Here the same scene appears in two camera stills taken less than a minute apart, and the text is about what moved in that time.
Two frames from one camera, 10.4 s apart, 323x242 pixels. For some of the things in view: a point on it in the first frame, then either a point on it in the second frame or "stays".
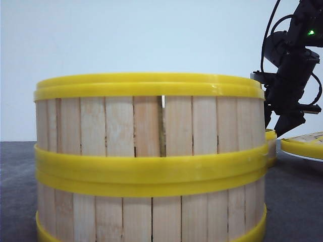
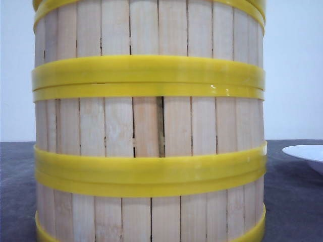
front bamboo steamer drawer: (181, 206) stays
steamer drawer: (150, 126) stays
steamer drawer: (271, 139) -> (149, 45)
